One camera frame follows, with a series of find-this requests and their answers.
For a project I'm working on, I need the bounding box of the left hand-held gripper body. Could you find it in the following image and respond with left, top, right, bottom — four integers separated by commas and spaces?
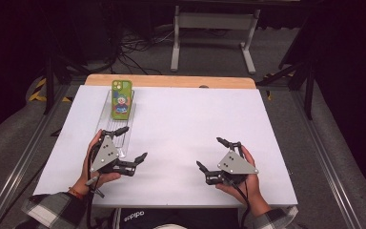
90, 129, 138, 177

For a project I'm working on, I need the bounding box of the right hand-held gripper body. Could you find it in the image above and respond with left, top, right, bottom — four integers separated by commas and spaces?
205, 150, 260, 187

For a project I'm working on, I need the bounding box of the clear plastic storage box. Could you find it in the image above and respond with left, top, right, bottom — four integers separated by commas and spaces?
94, 89, 137, 159

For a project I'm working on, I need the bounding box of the green cartoon-print phone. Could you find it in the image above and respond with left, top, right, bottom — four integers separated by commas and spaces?
111, 79, 133, 121

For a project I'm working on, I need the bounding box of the person's left hand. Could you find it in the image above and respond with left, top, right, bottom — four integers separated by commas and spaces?
72, 128, 122, 196

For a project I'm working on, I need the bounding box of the person's right hand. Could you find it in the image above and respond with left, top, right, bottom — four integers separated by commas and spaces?
214, 144, 268, 208

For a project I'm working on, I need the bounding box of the orange wristband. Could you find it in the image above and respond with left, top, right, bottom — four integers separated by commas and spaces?
68, 186, 85, 199

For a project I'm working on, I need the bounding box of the person's black clothing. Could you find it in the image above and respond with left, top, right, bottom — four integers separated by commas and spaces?
118, 208, 246, 229

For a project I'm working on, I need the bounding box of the black tripod stand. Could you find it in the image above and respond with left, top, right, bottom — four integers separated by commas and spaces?
42, 53, 92, 115
255, 18, 318, 121

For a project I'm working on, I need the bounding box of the yellow-black floor tape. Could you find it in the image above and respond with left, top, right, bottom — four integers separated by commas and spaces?
28, 77, 72, 103

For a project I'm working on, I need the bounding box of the grey cable plug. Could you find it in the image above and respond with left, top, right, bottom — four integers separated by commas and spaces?
85, 176, 106, 198

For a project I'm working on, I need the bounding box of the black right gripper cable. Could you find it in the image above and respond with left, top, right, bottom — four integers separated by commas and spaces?
228, 177, 252, 229

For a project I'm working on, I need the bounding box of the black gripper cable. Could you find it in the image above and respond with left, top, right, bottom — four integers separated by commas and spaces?
228, 177, 252, 229
86, 144, 101, 229

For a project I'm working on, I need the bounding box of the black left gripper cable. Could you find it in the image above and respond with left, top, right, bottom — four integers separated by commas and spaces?
86, 144, 101, 229

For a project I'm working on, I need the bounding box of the bundle of black floor cables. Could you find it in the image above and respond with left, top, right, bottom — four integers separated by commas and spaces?
108, 28, 175, 75

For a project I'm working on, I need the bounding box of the aluminium floor rail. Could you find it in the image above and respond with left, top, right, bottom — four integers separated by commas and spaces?
290, 90, 366, 229
0, 84, 72, 229

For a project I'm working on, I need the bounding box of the metal stand frame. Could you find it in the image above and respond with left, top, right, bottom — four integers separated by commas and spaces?
170, 5, 261, 75

